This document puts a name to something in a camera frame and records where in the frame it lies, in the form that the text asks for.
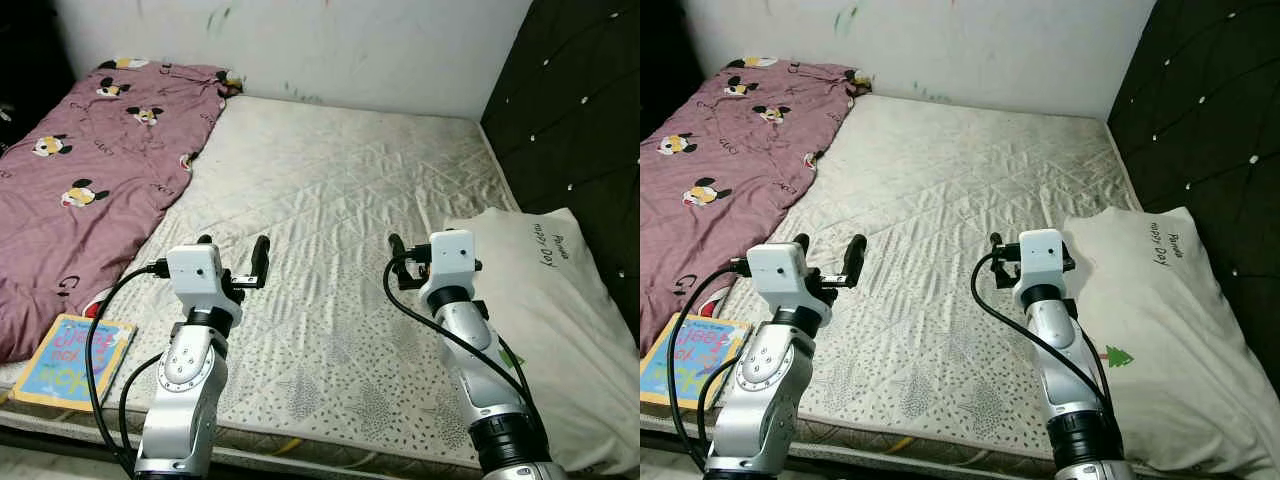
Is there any black backpack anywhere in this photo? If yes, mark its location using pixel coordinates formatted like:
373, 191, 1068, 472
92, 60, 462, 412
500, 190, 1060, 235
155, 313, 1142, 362
640, 40, 691, 141
0, 40, 61, 161

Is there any colourful children's book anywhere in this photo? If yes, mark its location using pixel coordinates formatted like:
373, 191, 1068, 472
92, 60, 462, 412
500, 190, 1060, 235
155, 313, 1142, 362
640, 312, 753, 411
8, 313, 138, 411

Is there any grey quilted mattress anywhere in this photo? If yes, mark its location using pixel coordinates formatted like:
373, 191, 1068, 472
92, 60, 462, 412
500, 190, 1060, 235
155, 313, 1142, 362
640, 95, 1280, 471
0, 95, 641, 471

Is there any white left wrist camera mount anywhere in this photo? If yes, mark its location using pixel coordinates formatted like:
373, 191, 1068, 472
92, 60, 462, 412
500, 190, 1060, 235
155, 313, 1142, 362
165, 243, 229, 313
747, 243, 813, 313

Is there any pink Mickey Mouse blanket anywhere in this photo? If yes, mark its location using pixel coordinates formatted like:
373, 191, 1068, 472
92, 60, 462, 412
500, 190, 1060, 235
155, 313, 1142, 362
640, 57, 871, 356
0, 58, 241, 363

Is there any dark tufted headboard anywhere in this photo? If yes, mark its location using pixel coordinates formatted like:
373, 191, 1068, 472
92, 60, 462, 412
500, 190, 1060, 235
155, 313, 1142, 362
480, 0, 641, 331
1105, 0, 1280, 301

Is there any white pillow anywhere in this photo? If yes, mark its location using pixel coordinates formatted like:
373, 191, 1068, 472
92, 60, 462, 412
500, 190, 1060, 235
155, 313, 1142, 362
1062, 207, 1280, 479
443, 207, 641, 476

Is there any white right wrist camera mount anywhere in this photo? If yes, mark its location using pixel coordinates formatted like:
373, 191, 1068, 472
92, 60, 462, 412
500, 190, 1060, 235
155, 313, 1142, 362
1018, 230, 1067, 296
425, 230, 479, 301

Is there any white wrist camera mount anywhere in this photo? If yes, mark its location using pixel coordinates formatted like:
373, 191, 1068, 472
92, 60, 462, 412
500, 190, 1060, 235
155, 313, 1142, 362
425, 230, 479, 301
747, 243, 813, 313
1018, 230, 1067, 296
165, 243, 229, 313

